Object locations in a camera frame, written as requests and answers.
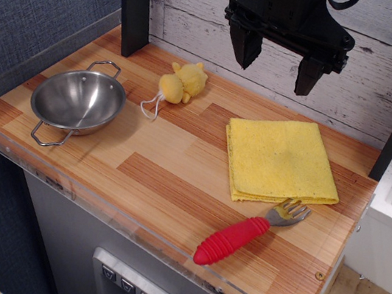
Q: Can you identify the grey toy fridge cabinet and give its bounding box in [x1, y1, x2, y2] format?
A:
[3, 167, 306, 294]

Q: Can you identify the silver dispenser button panel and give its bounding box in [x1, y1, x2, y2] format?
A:
[92, 247, 169, 294]

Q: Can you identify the yellow towel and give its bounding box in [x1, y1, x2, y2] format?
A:
[225, 118, 339, 205]

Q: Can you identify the stainless steel bowl with handles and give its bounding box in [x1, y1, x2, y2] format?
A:
[30, 60, 126, 147]

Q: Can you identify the yellow plush toy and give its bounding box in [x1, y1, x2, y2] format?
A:
[140, 61, 209, 120]

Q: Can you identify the fork with red handle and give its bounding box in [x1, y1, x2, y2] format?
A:
[192, 198, 312, 265]

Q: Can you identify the clear acrylic edge guard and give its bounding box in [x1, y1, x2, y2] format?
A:
[0, 9, 391, 294]

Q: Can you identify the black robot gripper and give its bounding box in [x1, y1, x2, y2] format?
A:
[225, 0, 359, 96]

